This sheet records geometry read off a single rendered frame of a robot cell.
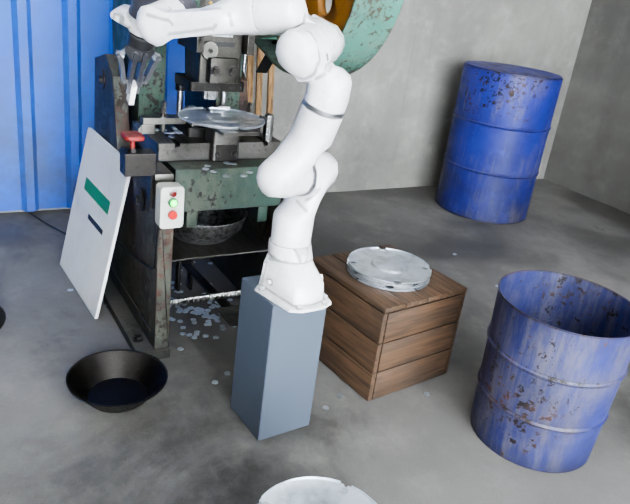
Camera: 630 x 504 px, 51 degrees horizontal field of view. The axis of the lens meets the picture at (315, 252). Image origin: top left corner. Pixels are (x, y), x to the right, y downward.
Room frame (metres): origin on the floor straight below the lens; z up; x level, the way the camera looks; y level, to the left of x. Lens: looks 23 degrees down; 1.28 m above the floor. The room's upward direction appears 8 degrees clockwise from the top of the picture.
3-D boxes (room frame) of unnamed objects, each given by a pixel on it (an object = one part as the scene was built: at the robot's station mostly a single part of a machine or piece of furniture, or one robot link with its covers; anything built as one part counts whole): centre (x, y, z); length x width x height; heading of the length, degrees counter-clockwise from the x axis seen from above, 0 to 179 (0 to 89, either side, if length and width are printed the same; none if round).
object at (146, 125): (2.20, 0.58, 0.76); 0.17 x 0.06 x 0.10; 123
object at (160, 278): (2.27, 0.74, 0.45); 0.92 x 0.12 x 0.90; 33
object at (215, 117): (2.19, 0.37, 0.78); 0.29 x 0.29 x 0.01
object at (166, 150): (2.29, 0.44, 0.68); 0.45 x 0.30 x 0.06; 123
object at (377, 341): (2.08, -0.26, 0.18); 0.40 x 0.38 x 0.35; 39
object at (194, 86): (2.30, 0.44, 0.86); 0.20 x 0.16 x 0.05; 123
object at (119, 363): (1.67, 0.55, 0.04); 0.30 x 0.30 x 0.07
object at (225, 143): (2.15, 0.34, 0.72); 0.25 x 0.14 x 0.14; 33
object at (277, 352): (1.67, 0.07, 0.23); 0.18 x 0.18 x 0.45; 36
